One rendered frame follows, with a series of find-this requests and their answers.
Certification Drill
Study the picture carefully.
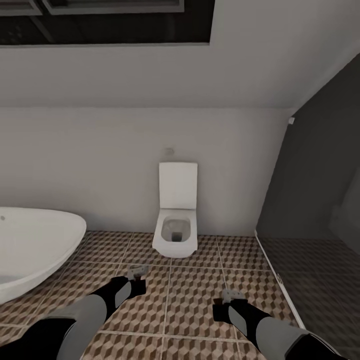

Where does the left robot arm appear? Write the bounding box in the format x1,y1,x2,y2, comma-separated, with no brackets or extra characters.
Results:
0,266,149,360

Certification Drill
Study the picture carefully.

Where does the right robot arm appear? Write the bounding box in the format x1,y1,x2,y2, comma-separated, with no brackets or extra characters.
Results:
212,290,348,360

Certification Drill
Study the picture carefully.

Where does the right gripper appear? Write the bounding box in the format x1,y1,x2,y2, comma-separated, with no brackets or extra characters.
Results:
212,303,231,324

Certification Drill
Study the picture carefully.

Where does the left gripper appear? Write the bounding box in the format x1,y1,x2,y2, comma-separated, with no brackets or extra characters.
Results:
129,279,146,299

